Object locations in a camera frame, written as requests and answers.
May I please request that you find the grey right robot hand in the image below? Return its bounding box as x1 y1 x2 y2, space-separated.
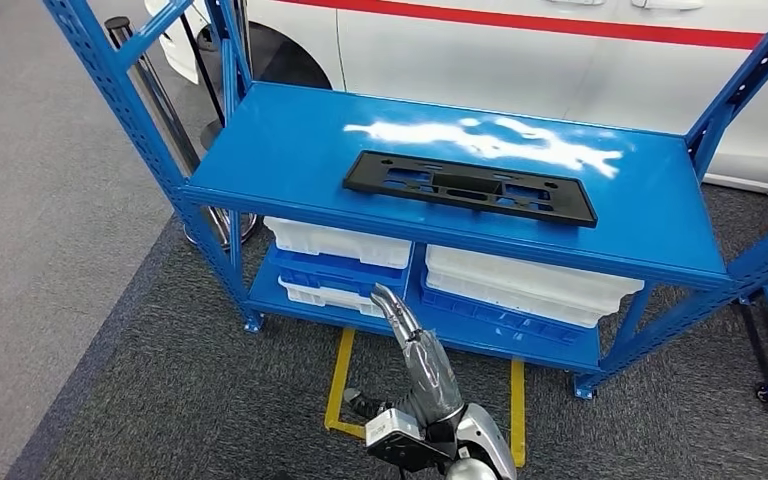
344 283 466 429

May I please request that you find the black plastic plate bracket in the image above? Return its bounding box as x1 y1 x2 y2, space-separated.
342 150 599 229

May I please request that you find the yellow floor tape square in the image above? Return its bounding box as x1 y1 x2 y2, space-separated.
324 327 528 468

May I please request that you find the white car with red stripe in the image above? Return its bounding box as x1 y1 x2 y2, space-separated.
144 0 768 198

